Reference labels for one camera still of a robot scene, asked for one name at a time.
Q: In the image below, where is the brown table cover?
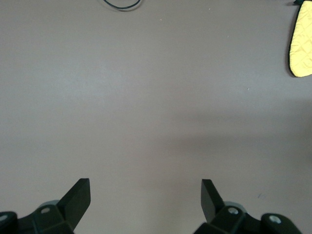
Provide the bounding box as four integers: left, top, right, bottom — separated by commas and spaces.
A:
0, 0, 312, 234

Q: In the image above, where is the black looped cable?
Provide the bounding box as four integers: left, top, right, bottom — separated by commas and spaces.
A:
103, 0, 142, 11

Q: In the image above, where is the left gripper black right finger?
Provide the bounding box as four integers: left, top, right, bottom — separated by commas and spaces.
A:
194, 179, 301, 234

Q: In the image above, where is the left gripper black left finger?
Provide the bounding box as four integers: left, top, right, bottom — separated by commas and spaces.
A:
0, 178, 91, 234

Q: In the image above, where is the yellow quilted oven mitt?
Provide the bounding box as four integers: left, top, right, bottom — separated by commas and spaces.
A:
289, 0, 312, 78

